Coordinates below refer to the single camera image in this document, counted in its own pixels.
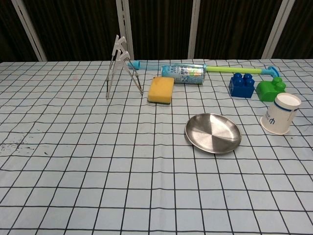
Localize round steel plate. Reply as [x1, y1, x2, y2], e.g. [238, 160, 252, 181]
[184, 113, 243, 154]

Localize white paper cup blue print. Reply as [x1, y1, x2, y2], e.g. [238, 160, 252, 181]
[260, 92, 302, 136]

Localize yellow sponge green base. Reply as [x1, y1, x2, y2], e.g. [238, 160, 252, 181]
[147, 76, 175, 106]

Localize light blue drink can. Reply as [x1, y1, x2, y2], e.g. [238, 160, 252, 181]
[161, 63, 205, 85]

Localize light blue checkered tablecloth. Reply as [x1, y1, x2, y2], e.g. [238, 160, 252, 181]
[0, 58, 313, 235]

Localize blue plastic building block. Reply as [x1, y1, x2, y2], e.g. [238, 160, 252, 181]
[228, 72, 255, 99]

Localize green plastic building block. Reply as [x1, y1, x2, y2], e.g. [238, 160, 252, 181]
[255, 76, 287, 103]

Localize white folding wire rack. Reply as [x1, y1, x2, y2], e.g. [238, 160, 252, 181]
[105, 35, 144, 99]

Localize white metal frame post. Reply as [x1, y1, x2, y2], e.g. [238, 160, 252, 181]
[115, 0, 134, 61]
[261, 0, 290, 59]
[187, 0, 201, 59]
[11, 0, 47, 62]

